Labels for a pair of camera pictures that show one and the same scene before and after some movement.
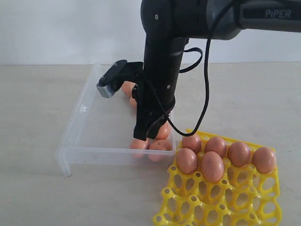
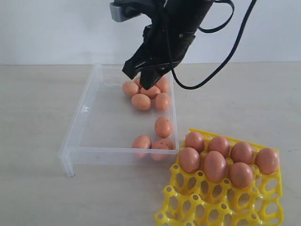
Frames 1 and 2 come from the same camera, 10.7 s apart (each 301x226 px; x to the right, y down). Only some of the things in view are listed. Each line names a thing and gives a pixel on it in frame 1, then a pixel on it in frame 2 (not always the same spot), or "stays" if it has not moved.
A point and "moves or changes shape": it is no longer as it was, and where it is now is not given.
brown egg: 193,142 moves or changes shape
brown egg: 128,86 stays
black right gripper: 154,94 -> 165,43
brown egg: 141,144 stays
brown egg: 212,166 stays
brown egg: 160,150 stays
